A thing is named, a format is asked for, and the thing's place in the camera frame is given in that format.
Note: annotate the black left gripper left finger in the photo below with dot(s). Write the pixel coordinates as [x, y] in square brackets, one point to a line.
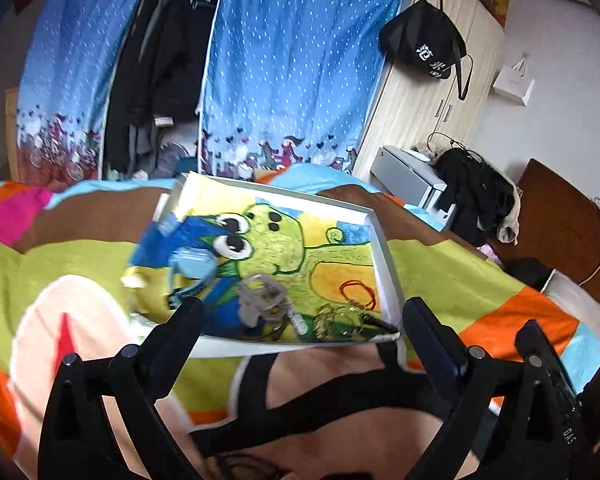
[150, 369]

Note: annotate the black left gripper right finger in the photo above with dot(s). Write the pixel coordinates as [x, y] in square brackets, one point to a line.
[451, 366]

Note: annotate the clear plastic watch case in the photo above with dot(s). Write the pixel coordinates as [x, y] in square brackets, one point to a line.
[261, 298]

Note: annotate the blue watch in tray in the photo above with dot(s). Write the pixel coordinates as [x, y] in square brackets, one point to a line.
[191, 270]

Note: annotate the colourful cartoon bed cover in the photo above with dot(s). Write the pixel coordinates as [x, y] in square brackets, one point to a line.
[61, 256]

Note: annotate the white tray with cartoon print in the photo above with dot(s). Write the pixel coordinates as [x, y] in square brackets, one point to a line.
[322, 251]

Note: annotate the pile of dark clothes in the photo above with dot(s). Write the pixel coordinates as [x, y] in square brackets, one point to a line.
[486, 203]

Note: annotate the brown wooden headboard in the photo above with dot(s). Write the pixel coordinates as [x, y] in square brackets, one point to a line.
[559, 227]

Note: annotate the dark hanging clothes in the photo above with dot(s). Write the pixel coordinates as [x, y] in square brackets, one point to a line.
[152, 118]

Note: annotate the light wood wardrobe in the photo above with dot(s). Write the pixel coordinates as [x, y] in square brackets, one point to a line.
[409, 106]

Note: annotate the white paper gift bag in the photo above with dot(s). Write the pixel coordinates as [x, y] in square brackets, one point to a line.
[513, 82]

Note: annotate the blue dotted wardrobe curtain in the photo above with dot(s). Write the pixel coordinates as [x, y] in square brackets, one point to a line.
[287, 82]

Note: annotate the black drawstring bag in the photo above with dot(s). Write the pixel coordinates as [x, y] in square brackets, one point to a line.
[424, 36]

